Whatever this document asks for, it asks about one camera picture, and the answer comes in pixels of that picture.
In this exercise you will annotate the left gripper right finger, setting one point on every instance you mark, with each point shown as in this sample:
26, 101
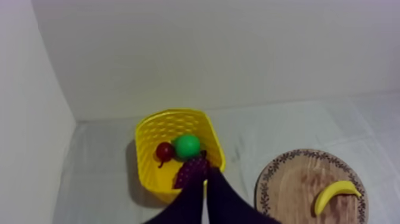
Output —
226, 204

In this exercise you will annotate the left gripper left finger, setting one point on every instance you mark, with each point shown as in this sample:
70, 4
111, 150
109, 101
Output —
184, 208

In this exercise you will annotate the yellow plastic basket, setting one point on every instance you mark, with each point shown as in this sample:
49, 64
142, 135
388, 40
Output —
150, 159

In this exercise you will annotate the round wooden board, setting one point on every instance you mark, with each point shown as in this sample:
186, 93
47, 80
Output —
290, 190

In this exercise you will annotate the yellow toy banana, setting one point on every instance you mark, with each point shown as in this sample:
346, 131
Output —
331, 192

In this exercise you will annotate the purple toy grapes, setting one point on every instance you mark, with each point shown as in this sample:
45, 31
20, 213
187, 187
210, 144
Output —
192, 170

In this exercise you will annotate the small red fruit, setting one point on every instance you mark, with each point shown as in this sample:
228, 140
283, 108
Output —
164, 151

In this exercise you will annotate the green toy pear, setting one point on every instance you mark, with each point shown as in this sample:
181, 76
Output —
187, 146

